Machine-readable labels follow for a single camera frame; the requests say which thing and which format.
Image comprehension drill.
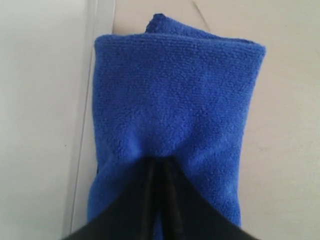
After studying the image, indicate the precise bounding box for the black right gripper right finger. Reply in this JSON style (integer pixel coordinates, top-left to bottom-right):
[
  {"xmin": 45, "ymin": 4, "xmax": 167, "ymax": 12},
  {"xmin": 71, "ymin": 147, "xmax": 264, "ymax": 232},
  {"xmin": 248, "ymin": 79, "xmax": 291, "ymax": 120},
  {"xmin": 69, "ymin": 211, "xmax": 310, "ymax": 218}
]
[{"xmin": 160, "ymin": 157, "xmax": 248, "ymax": 240}]

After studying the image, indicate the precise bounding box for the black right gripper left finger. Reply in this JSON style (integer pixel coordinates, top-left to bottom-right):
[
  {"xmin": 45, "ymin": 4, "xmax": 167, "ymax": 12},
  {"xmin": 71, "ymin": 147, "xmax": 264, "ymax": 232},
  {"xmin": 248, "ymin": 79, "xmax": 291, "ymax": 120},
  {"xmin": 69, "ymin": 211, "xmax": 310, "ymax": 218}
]
[{"xmin": 65, "ymin": 157, "xmax": 159, "ymax": 240}]

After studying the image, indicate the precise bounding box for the white aluminium-framed whiteboard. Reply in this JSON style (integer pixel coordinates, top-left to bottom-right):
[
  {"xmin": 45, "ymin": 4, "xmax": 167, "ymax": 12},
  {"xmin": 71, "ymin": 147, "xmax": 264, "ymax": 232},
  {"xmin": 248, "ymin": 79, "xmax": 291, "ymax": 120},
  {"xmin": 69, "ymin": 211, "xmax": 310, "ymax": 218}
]
[{"xmin": 0, "ymin": 0, "xmax": 116, "ymax": 240}]

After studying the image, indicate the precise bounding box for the blue microfiber cloth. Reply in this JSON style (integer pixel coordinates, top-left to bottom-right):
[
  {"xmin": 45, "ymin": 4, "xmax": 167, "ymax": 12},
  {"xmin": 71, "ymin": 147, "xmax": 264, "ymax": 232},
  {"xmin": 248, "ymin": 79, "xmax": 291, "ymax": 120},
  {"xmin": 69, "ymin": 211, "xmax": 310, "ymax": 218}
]
[{"xmin": 86, "ymin": 13, "xmax": 266, "ymax": 240}]

